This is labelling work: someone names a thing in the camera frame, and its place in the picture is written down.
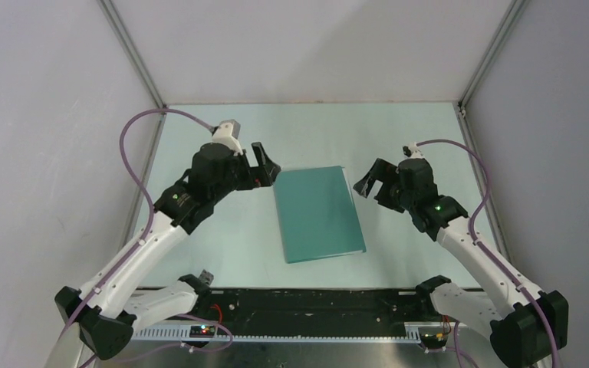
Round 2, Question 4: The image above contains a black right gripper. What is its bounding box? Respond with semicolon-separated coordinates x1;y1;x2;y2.
354;158;416;214

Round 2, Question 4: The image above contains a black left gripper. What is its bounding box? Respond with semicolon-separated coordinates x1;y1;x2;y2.
210;142;279;203

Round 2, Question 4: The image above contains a teal plastic folder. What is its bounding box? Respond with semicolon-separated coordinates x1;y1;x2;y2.
274;166;366;264

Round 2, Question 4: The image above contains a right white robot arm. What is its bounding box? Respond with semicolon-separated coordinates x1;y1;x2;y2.
353;158;569;367

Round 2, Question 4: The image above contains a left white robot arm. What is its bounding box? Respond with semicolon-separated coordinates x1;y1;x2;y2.
54;142;281;361

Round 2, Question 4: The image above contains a left controller board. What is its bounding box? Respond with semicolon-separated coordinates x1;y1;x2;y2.
189;324;217;339

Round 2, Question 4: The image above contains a controller board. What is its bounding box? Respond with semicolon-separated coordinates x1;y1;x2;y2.
189;324;217;339
419;333;449;350

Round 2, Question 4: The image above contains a right controller board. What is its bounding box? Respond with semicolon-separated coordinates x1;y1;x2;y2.
419;333;449;350

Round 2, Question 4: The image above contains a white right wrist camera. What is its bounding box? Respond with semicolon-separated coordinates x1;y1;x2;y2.
403;143;425;159

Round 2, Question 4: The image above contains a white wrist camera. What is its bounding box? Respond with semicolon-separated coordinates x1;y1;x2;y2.
212;119;245;156
403;143;425;159

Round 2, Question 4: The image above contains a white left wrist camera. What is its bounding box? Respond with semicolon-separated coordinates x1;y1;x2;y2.
212;119;245;156

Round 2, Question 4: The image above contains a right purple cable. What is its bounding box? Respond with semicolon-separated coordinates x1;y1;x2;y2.
416;140;561;368

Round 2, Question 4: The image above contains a purple cable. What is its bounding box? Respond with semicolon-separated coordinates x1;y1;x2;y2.
61;108;235;368
416;140;561;368

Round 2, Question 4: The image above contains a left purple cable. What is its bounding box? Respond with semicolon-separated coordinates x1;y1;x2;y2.
61;108;235;368

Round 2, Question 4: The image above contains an aluminium front frame rail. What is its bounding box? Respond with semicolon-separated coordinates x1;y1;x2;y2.
137;289;548;344

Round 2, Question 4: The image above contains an aluminium frame right post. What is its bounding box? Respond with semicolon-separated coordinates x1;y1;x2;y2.
456;0;530;110

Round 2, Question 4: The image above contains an aluminium frame post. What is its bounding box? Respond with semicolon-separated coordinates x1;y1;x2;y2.
97;0;166;107
456;0;530;110

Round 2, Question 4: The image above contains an aluminium frame left post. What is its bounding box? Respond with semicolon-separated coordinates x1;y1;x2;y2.
97;0;166;107

